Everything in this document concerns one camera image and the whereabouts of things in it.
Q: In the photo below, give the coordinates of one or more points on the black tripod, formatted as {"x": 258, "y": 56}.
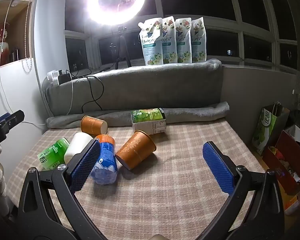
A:
{"x": 120, "y": 47}

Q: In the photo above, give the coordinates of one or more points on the blue label plastic bottle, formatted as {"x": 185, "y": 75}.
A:
{"x": 105, "y": 160}

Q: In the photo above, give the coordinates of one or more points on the orange paper cup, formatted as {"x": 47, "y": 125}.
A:
{"x": 92, "y": 125}
{"x": 136, "y": 150}

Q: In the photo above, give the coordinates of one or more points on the white plastic cup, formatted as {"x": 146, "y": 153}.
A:
{"x": 76, "y": 146}

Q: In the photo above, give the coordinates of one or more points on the red cardboard box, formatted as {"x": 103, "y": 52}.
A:
{"x": 287, "y": 150}

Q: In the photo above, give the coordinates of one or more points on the grey fleece blanket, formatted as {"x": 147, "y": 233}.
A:
{"x": 152, "y": 87}

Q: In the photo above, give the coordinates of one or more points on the white refill pouch with spout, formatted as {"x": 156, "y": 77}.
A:
{"x": 152, "y": 45}

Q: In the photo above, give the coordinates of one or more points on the clear plastic bottle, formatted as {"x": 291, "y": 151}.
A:
{"x": 296, "y": 202}

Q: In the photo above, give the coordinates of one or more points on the black charger plug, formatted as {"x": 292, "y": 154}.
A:
{"x": 64, "y": 78}

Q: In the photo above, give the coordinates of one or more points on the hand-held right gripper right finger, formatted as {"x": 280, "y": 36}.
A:
{"x": 218, "y": 171}

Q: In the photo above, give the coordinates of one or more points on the green tea bottle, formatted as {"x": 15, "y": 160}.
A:
{"x": 52, "y": 155}

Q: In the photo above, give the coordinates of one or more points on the green paper shopping bag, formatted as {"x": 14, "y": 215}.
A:
{"x": 266, "y": 127}

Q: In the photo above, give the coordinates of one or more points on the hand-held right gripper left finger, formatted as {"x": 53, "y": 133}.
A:
{"x": 86, "y": 166}

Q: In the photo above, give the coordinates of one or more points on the green drink carton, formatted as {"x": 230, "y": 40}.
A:
{"x": 150, "y": 120}

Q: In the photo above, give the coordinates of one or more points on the white power strip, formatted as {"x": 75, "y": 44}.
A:
{"x": 52, "y": 78}

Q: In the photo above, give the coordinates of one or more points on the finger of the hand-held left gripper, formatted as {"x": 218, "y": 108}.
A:
{"x": 15, "y": 119}
{"x": 2, "y": 118}

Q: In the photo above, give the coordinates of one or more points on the wooden shelf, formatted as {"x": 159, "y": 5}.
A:
{"x": 20, "y": 30}

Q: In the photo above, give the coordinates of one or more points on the rolled grey blanket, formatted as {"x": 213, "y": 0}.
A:
{"x": 195, "y": 113}

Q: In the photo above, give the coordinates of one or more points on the plaid bed sheet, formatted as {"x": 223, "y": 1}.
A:
{"x": 165, "y": 197}

